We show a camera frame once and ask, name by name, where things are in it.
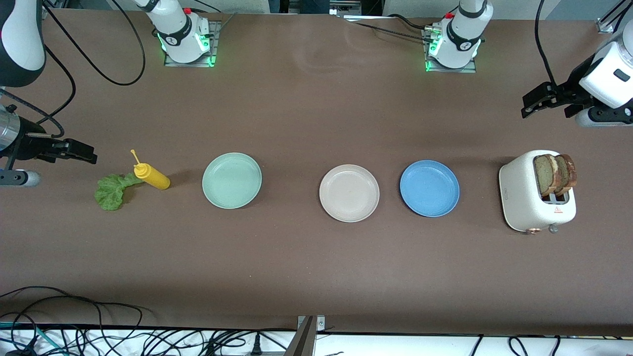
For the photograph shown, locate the black braided cable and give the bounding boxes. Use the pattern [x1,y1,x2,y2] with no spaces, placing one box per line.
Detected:
[344,15,436,43]

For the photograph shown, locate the beige plate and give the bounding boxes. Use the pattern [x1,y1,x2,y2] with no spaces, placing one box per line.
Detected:
[319,164,380,223]

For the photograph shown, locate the mint green plate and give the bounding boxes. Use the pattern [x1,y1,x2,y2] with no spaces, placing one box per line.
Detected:
[202,152,263,210]

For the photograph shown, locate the teal cable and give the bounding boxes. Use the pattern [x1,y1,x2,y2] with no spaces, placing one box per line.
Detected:
[0,321,65,356]

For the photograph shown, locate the grey metal bracket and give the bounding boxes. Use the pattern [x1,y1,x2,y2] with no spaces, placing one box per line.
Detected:
[297,315,326,332]

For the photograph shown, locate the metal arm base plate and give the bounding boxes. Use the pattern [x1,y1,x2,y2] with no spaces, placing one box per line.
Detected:
[163,20,222,68]
[422,27,478,74]

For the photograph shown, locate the grey power strip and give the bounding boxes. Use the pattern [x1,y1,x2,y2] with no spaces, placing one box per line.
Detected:
[329,2,362,16]

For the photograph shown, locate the light brown bread slice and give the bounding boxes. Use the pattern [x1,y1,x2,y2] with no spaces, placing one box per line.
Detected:
[534,154,559,198]

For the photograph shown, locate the dark blue trouser legs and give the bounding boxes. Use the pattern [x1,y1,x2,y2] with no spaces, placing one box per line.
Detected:
[270,0,329,14]

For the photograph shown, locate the yellow squeeze bottle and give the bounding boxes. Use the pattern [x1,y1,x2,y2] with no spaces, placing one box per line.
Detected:
[130,149,171,190]

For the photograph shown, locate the dark grey metal bar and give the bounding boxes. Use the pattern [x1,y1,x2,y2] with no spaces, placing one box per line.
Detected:
[283,316,317,356]

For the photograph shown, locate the white toaster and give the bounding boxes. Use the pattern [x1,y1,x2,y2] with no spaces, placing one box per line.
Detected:
[498,150,577,234]

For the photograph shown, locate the aluminium frame rail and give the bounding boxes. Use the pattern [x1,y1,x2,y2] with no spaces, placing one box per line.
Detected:
[596,0,633,34]

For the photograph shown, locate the brown table cover sheet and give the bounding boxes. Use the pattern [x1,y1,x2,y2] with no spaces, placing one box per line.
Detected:
[0,9,633,337]

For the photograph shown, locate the blue plate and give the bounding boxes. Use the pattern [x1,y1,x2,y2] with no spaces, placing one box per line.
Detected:
[400,160,460,218]

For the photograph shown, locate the green lettuce leaf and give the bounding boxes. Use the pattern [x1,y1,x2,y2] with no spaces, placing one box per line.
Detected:
[94,173,145,212]

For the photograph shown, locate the dark crust bread slice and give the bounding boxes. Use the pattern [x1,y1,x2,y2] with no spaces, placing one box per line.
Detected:
[554,153,578,196]

